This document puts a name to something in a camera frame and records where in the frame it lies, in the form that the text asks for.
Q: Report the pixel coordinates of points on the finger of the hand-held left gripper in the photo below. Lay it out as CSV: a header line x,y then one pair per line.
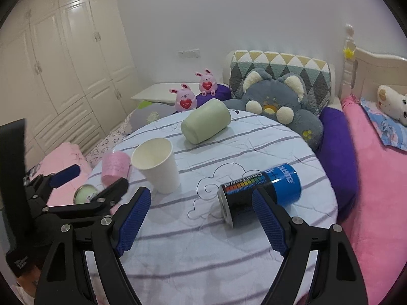
x,y
111,191
65,174

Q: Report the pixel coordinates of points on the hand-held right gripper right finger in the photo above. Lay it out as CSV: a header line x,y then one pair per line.
x,y
270,222

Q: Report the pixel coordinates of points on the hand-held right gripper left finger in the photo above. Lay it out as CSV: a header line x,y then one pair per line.
x,y
133,220

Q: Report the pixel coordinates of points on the pale green cup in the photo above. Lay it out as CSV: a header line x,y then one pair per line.
x,y
206,120

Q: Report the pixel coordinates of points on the pink plastic cup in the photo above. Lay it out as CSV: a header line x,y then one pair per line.
x,y
115,166

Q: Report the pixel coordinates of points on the small green round cup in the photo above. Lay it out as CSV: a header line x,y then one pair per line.
x,y
85,194

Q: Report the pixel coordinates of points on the white paper cup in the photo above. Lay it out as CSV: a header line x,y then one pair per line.
x,y
159,168

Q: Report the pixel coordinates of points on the light pink cloth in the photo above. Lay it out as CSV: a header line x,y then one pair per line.
x,y
66,159

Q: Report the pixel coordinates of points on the blue and black can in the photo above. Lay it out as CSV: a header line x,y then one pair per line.
x,y
276,181

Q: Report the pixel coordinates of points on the heart printed bedsheet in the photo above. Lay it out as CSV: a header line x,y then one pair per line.
x,y
106,143

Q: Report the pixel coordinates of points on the grey pillow with green print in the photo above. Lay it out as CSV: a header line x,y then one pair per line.
x,y
143,116

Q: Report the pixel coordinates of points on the purple pillow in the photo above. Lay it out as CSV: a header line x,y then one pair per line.
x,y
338,152
222,92

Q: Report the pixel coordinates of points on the white nightstand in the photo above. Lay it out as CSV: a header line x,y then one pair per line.
x,y
159,92

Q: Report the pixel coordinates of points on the pink fleece blanket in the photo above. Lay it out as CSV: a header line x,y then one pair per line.
x,y
378,197

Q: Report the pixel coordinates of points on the pink bunny plush toy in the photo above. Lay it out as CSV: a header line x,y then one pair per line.
x,y
207,84
184,100

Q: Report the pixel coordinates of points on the grey bear plush cushion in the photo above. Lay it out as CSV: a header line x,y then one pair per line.
x,y
273,101

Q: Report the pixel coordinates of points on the cream wardrobe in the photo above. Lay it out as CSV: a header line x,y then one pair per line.
x,y
79,44

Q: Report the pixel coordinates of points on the blue floral pillow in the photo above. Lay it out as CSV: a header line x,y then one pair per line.
x,y
381,127

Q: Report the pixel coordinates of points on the triangle patterned quilted pillow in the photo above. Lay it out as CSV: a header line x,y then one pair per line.
x,y
279,62

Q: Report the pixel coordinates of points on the white plush toy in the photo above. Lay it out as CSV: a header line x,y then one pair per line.
x,y
392,101

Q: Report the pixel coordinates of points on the cream wooden headboard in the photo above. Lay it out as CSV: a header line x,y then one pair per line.
x,y
372,70

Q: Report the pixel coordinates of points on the yellow star ornament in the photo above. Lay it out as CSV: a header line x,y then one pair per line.
x,y
348,52

